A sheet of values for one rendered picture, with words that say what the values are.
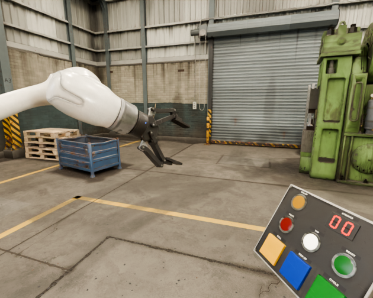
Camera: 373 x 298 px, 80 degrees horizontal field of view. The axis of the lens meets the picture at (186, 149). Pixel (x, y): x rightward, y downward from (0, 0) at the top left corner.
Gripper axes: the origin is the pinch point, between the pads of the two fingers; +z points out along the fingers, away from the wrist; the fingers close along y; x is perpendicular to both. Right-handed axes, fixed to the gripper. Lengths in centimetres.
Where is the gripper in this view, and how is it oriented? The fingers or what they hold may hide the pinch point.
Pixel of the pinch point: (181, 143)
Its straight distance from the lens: 77.0
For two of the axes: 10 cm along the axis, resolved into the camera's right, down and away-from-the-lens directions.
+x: 6.9, -0.4, -7.2
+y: -2.0, 9.5, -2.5
